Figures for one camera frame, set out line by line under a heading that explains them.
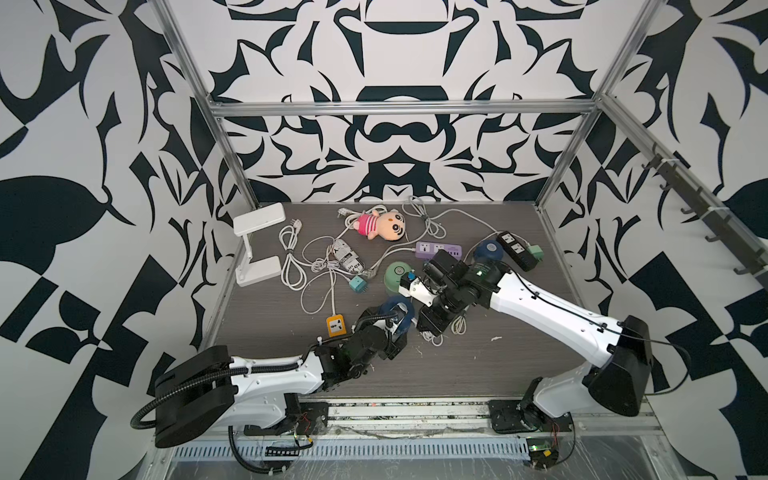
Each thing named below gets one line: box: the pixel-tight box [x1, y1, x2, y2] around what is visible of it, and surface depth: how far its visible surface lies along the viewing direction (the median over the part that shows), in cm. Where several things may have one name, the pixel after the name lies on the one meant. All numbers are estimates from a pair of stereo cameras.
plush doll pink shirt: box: [353, 209, 406, 241], surface depth 107 cm
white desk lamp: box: [233, 203, 286, 287], surface depth 87 cm
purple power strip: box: [415, 242, 463, 260], surface depth 107 cm
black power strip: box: [496, 230, 538, 272], surface depth 107 cm
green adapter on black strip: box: [528, 244, 545, 262], surface depth 107 cm
